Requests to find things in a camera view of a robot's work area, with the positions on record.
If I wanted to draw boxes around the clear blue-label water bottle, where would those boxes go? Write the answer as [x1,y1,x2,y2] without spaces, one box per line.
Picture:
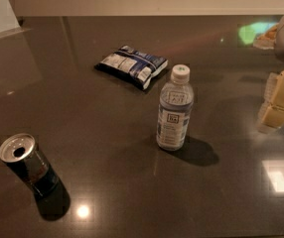
[156,64,195,151]

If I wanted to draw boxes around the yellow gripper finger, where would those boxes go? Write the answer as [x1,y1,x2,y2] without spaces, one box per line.
[257,70,284,134]

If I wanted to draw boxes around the blue white chip bag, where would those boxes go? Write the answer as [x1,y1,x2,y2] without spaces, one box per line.
[95,45,168,90]

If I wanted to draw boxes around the black energy drink can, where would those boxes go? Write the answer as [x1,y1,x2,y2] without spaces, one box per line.
[0,133,59,197]

